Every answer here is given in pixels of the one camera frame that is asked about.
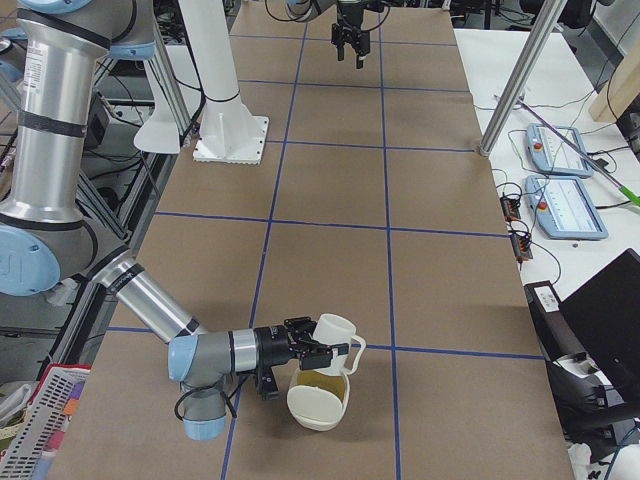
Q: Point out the white mug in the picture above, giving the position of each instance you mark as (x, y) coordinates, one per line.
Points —
(338, 333)

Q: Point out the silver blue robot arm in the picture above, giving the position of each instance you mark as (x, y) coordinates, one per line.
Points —
(45, 238)
(305, 11)

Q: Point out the aluminium frame post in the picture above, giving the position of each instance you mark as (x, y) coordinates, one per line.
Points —
(535, 43)

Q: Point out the black laptop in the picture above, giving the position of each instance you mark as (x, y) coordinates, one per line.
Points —
(604, 316)

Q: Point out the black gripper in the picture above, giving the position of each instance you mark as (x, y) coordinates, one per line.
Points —
(349, 13)
(271, 345)

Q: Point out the upper blue teach pendant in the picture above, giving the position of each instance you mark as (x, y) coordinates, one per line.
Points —
(551, 155)

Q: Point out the blue teach pendant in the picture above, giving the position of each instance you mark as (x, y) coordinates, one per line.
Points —
(551, 155)
(563, 209)

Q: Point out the white perforated plastic basket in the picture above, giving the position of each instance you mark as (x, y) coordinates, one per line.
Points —
(29, 455)

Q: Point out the cream plastic bowl container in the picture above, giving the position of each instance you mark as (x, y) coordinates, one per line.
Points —
(318, 401)

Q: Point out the white camera stand column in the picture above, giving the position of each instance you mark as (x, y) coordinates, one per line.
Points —
(228, 132)

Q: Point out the lower blue teach pendant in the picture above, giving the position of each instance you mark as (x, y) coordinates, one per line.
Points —
(563, 209)

